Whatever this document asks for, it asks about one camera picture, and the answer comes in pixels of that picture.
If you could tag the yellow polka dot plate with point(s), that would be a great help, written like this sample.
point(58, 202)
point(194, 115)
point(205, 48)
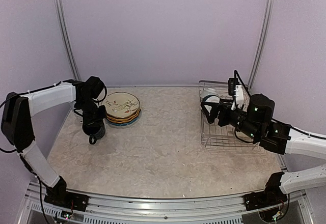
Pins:
point(129, 120)

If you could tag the front aluminium rail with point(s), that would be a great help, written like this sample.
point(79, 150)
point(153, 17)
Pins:
point(113, 209)

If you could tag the light green bowl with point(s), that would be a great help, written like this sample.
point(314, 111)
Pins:
point(207, 92)

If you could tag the blue polka dot plate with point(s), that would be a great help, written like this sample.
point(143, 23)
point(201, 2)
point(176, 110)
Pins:
point(122, 125)

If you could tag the dark blue mug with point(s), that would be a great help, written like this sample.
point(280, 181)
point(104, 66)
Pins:
point(95, 131)

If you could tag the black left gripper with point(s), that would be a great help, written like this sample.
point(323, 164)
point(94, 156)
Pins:
point(86, 120)

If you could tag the left aluminium post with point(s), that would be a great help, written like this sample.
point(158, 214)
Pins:
point(66, 39)

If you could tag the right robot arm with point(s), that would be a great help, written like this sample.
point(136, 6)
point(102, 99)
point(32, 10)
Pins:
point(274, 136)

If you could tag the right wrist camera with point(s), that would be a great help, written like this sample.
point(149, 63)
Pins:
point(235, 89)

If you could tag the cream bird pattern plate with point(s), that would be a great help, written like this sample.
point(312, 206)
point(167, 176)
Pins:
point(121, 104)

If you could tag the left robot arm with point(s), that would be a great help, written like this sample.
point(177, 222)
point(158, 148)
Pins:
point(20, 109)

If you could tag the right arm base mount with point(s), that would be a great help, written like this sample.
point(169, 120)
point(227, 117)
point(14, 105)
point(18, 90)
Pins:
point(271, 195)

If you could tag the aluminium rail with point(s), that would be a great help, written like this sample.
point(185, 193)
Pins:
point(113, 209)
point(155, 86)

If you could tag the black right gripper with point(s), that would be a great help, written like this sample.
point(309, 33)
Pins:
point(225, 108)

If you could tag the wire dish rack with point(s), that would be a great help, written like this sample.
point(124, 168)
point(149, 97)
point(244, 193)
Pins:
point(223, 139)

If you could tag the back aluminium rail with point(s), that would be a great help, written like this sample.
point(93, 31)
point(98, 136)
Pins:
point(155, 86)

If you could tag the aluminium post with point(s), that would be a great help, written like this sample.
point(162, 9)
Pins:
point(261, 42)
point(66, 39)

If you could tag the right aluminium post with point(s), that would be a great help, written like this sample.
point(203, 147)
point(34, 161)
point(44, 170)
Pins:
point(261, 42)

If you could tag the teal white bowl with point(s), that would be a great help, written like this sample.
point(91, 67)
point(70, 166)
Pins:
point(208, 102)

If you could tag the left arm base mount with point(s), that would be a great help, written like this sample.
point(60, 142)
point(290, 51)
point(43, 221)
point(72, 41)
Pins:
point(59, 196)

